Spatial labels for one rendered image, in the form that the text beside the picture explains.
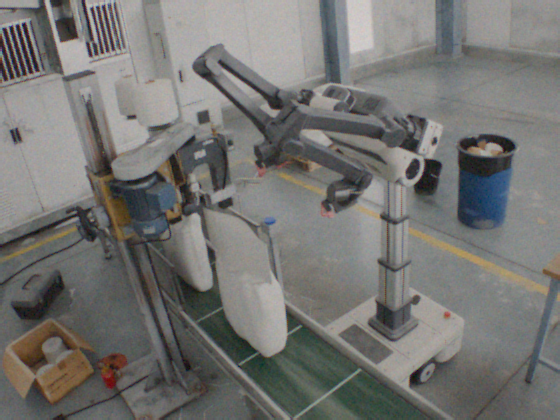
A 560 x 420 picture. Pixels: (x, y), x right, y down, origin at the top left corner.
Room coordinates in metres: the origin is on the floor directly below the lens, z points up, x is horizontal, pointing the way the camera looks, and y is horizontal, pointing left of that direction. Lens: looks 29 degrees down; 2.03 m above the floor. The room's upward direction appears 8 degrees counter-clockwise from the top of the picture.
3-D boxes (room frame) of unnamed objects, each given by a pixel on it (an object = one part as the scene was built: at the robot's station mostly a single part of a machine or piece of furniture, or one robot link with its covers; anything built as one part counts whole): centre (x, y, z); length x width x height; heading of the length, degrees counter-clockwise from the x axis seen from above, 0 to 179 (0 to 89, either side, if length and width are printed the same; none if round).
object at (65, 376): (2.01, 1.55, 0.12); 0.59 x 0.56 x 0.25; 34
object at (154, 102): (1.81, 0.43, 1.61); 0.17 x 0.17 x 0.17
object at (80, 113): (1.88, 0.74, 0.88); 0.12 x 0.11 x 1.74; 124
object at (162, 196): (1.67, 0.46, 1.25); 0.10 x 0.08 x 0.12; 149
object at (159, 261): (2.38, 0.87, 0.54); 1.05 x 0.02 x 0.41; 34
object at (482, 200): (3.15, -1.65, 0.32); 0.51 x 0.48 x 0.65; 124
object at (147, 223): (1.72, 0.55, 1.21); 0.15 x 0.15 x 0.25
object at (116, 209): (1.94, 0.66, 1.18); 0.34 x 0.25 x 0.31; 124
